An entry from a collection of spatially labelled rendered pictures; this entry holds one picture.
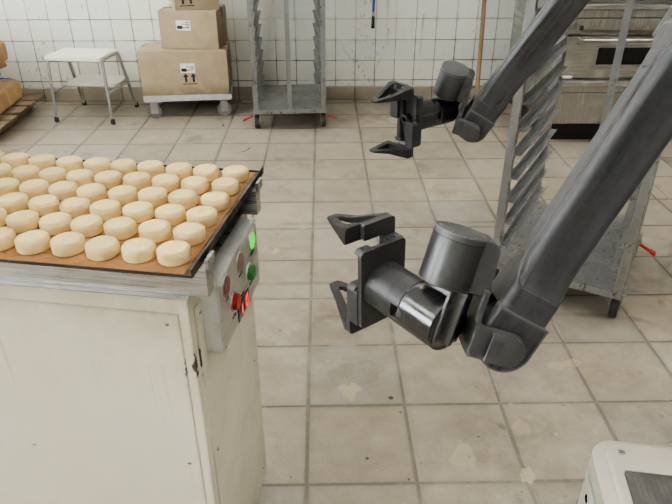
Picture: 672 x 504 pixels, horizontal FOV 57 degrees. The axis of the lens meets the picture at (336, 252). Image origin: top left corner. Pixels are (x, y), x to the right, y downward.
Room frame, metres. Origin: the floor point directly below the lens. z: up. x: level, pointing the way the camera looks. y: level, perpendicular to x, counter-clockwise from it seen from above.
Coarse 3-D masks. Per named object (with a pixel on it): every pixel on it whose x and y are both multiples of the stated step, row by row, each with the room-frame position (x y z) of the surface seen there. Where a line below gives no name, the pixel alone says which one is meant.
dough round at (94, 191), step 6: (84, 186) 1.04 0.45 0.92; (90, 186) 1.04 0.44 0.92; (96, 186) 1.04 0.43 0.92; (102, 186) 1.04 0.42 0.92; (78, 192) 1.01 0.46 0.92; (84, 192) 1.01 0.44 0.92; (90, 192) 1.01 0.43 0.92; (96, 192) 1.01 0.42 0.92; (102, 192) 1.02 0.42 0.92; (90, 198) 1.00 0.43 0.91; (96, 198) 1.01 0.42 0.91; (102, 198) 1.02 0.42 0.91
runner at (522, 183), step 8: (544, 152) 2.58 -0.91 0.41; (536, 160) 2.45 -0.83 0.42; (544, 160) 2.49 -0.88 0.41; (528, 168) 2.33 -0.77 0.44; (536, 168) 2.40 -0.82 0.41; (528, 176) 2.31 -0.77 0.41; (520, 184) 2.23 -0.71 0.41; (512, 192) 2.13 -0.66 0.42; (520, 192) 2.16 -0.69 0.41; (512, 200) 2.09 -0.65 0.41
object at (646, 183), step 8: (656, 160) 1.86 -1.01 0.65; (648, 176) 1.87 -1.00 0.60; (648, 184) 1.87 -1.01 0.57; (640, 192) 1.87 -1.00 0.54; (648, 192) 1.86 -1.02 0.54; (640, 200) 1.87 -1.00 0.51; (640, 208) 1.87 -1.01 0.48; (640, 216) 1.87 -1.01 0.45; (632, 224) 1.87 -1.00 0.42; (640, 224) 1.86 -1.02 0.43; (632, 232) 1.87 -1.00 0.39; (632, 240) 1.87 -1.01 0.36; (624, 248) 1.88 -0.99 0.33; (632, 248) 1.86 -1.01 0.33; (624, 256) 1.87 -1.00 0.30; (624, 264) 1.87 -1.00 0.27; (624, 272) 1.87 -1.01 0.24; (616, 280) 1.88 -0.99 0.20; (624, 280) 1.86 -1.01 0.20; (616, 288) 1.87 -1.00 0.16; (616, 296) 1.87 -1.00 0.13
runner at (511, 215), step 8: (544, 168) 2.62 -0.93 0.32; (536, 176) 2.50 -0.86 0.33; (544, 176) 2.53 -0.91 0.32; (528, 184) 2.38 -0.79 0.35; (536, 184) 2.44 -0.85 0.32; (528, 192) 2.36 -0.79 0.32; (520, 200) 2.28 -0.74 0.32; (512, 208) 2.17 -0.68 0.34; (520, 208) 2.21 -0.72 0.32; (504, 216) 2.08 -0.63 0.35; (512, 216) 2.14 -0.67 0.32
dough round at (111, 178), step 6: (96, 174) 1.09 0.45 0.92; (102, 174) 1.09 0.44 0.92; (108, 174) 1.09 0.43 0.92; (114, 174) 1.09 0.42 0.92; (120, 174) 1.10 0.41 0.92; (96, 180) 1.07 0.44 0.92; (102, 180) 1.07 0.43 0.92; (108, 180) 1.07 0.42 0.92; (114, 180) 1.07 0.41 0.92; (120, 180) 1.08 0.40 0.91; (108, 186) 1.07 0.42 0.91; (114, 186) 1.07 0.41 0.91
